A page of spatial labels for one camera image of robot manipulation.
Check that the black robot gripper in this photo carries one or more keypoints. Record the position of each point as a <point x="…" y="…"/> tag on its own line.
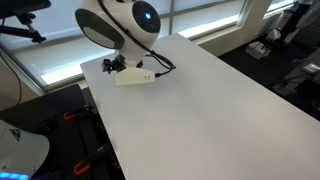
<point x="117" y="64"/>

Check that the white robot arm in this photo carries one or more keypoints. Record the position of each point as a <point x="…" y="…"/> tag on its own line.
<point x="130" y="27"/>

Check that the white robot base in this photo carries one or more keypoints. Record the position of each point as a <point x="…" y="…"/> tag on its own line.
<point x="21" y="153"/>

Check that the black side table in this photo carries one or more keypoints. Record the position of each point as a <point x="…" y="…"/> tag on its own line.
<point x="70" y="141"/>

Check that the white device on floor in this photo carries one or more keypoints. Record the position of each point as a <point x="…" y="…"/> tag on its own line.
<point x="257" y="50"/>

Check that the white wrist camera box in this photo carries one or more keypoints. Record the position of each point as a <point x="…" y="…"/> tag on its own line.
<point x="134" y="75"/>

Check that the upper orange-handled black clamp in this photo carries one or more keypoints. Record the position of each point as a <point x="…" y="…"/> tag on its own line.
<point x="74" y="113"/>

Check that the orange-handled black clamp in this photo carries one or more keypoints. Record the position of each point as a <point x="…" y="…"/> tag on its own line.
<point x="74" y="113"/>
<point x="85" y="164"/>

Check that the lower orange-handled black clamp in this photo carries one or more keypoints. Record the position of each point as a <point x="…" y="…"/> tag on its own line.
<point x="85" y="164"/>

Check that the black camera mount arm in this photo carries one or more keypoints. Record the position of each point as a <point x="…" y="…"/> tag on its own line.
<point x="23" y="11"/>

